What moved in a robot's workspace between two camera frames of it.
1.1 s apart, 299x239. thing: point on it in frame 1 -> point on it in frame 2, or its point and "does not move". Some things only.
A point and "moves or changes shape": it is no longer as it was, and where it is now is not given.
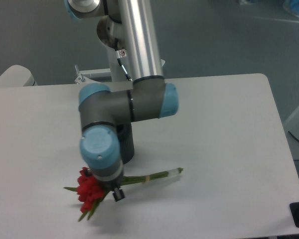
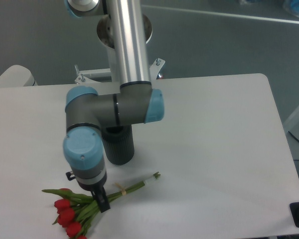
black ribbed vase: [125, 132] does not move
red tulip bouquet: [92, 194] moves or changes shape
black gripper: [107, 185] -> [97, 190]
